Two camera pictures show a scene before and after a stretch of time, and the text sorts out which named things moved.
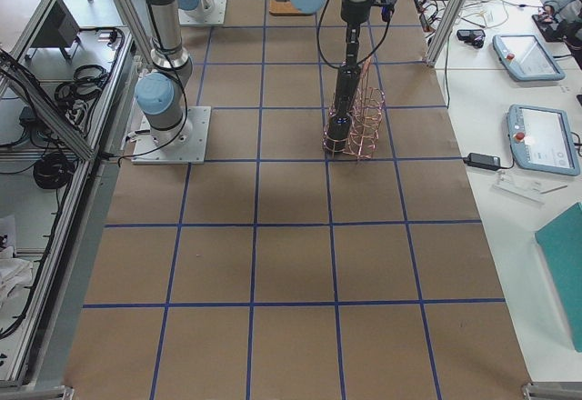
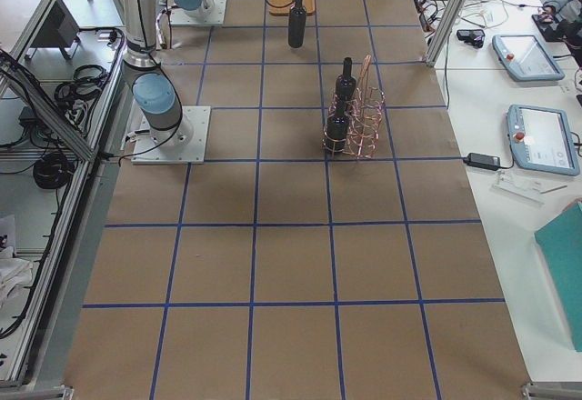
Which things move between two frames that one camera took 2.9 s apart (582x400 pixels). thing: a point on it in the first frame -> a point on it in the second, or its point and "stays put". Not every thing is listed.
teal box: [561, 241] stays put
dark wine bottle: [347, 82] -> [297, 24]
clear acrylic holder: [520, 188] stays put
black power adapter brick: [483, 161] stays put
